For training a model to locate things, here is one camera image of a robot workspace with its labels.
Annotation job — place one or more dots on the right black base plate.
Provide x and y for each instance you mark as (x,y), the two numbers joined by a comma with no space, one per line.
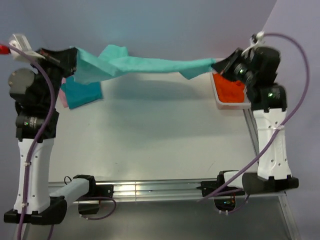
(208,187)

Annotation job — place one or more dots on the mint green t-shirt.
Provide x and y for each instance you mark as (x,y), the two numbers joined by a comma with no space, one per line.
(114,61)

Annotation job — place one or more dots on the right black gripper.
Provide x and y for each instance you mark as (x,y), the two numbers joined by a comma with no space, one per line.
(224,66)

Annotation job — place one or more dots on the folded teal t-shirt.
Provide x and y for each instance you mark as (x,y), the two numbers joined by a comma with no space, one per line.
(78,94)

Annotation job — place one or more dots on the aluminium rail frame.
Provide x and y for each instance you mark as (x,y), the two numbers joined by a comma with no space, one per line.
(172,169)

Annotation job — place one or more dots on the white plastic basket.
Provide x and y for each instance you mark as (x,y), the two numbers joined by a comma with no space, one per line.
(229,106)

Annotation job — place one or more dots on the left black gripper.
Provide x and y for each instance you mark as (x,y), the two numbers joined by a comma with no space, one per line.
(66,59)

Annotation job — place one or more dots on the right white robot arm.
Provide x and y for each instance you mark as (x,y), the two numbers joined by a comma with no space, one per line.
(257,70)

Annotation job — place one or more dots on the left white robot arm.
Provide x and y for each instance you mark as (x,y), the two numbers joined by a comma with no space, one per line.
(35,91)

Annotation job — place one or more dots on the orange t-shirt in basket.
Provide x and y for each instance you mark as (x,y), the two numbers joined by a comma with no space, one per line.
(229,91)

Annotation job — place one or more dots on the folded pink t-shirt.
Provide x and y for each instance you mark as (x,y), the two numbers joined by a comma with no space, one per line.
(62,95)

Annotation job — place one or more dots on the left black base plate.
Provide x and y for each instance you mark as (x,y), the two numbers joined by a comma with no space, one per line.
(104,191)

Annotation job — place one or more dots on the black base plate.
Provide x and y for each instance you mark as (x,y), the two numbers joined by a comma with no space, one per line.
(104,191)
(208,187)

